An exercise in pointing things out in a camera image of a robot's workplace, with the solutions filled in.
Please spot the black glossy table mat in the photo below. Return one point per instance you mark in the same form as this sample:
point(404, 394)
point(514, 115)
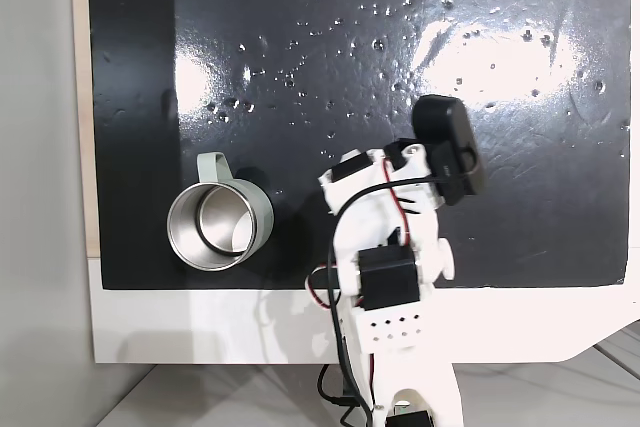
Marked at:
point(350, 72)

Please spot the black oval camera box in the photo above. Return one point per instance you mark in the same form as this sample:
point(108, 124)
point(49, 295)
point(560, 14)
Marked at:
point(450, 132)

